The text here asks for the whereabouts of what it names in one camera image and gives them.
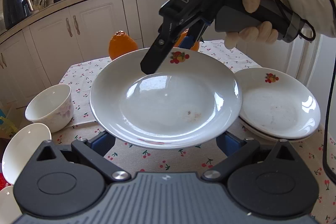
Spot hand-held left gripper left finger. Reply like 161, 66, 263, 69
29, 133, 131, 183

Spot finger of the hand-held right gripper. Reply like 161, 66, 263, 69
140, 25, 185, 75
181, 22, 212, 50

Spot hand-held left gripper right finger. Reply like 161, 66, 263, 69
202, 132, 302, 184

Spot white fruit-print plate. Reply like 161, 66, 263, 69
234, 67, 321, 140
238, 116, 315, 144
89, 47, 243, 149

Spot white floral bowl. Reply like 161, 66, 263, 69
0, 185, 21, 224
25, 84, 74, 132
1, 123, 52, 185

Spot orange with leaf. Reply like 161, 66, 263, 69
173, 30, 200, 52

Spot knobby orange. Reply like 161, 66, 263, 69
109, 30, 138, 61

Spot cherry-print tablecloth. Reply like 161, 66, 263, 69
58, 39, 336, 224

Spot row of white cabinet doors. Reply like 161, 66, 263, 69
0, 0, 323, 109

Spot yellow plastic bag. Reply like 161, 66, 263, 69
0, 115, 19, 139

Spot black air fryer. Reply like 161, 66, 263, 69
3, 0, 31, 30

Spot black cable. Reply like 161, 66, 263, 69
247, 0, 336, 182

